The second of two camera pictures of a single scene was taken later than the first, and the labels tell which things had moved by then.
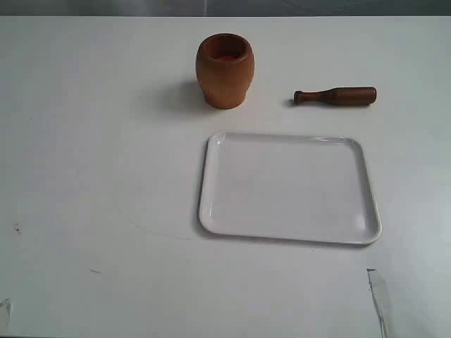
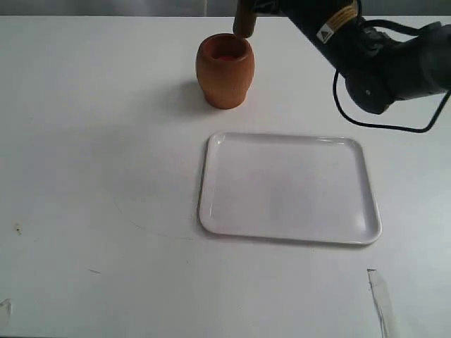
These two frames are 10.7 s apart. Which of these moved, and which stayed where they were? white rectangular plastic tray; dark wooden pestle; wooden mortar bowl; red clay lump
Moved: dark wooden pestle
Stayed: wooden mortar bowl; red clay lump; white rectangular plastic tray
